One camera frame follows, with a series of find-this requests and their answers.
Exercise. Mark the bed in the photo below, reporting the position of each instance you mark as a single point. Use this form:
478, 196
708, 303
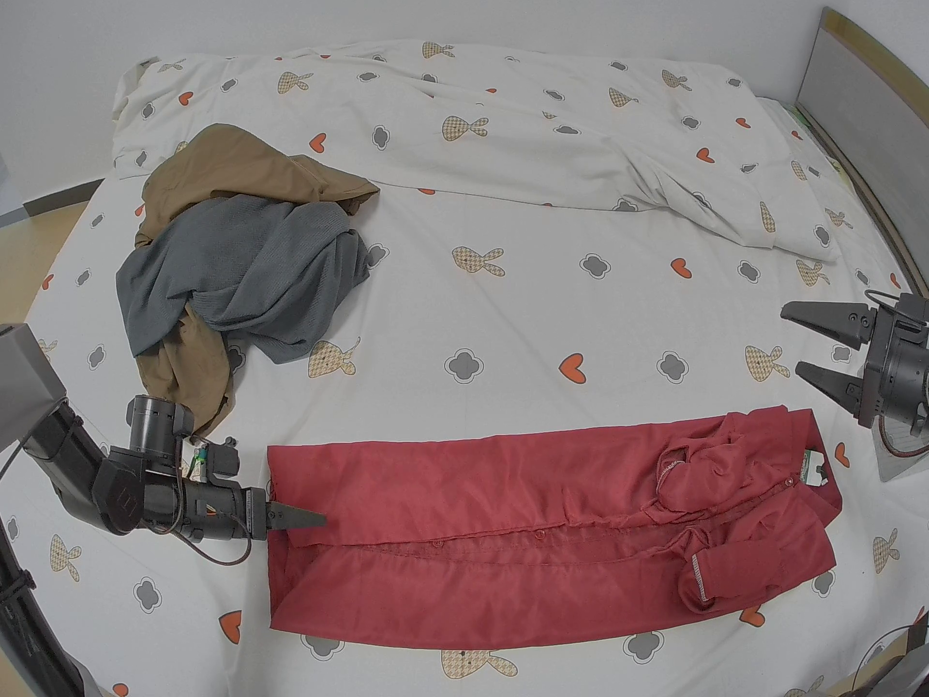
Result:
464, 316

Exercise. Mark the brown garment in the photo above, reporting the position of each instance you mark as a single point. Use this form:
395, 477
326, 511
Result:
218, 164

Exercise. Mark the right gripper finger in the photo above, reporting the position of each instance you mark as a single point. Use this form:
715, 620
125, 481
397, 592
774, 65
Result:
827, 318
834, 388

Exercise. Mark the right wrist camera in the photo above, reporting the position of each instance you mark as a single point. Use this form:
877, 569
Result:
913, 316

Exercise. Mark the white printed quilt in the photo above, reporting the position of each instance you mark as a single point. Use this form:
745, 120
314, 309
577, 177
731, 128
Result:
508, 142

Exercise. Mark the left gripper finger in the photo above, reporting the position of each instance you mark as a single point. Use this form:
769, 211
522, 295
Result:
290, 518

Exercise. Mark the red shirt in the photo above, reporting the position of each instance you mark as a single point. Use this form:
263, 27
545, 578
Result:
508, 534

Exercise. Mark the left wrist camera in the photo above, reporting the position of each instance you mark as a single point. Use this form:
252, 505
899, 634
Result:
221, 458

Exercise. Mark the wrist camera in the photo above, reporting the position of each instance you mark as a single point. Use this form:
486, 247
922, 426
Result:
913, 316
221, 458

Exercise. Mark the clear plastic box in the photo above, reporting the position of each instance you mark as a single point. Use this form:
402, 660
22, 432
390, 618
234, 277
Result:
900, 465

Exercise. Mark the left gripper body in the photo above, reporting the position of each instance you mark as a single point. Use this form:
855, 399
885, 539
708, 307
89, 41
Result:
218, 512

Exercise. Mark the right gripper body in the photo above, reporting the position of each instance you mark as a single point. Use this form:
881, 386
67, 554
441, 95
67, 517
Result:
900, 382

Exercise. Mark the grey garment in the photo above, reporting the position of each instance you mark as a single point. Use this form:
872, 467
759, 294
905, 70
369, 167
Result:
239, 266

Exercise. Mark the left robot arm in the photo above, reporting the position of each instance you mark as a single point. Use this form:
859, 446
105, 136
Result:
72, 476

